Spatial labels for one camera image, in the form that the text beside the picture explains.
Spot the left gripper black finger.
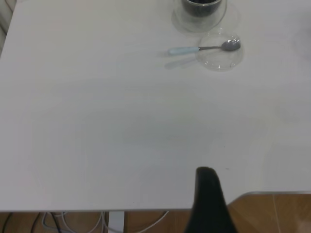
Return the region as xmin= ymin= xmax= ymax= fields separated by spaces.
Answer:
xmin=184 ymin=166 xmax=238 ymax=233

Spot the white table leg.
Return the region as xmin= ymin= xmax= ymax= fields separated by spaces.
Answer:
xmin=108 ymin=210 xmax=125 ymax=233

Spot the clear double-wall glass cup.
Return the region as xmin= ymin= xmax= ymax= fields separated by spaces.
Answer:
xmin=171 ymin=0 xmax=228 ymax=33

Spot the metal spoon light blue handle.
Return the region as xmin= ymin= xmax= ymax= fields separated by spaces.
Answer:
xmin=169 ymin=39 xmax=242 ymax=56

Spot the clear round glass lid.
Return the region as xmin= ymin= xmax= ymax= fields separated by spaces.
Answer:
xmin=195 ymin=33 xmax=244 ymax=72

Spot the black cable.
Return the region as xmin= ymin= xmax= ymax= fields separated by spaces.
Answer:
xmin=0 ymin=212 xmax=41 ymax=233

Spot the grey cable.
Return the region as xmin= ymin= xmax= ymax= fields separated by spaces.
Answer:
xmin=41 ymin=212 xmax=64 ymax=233

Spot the dark coffee beans heap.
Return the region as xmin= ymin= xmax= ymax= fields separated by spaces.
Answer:
xmin=182 ymin=0 xmax=222 ymax=17

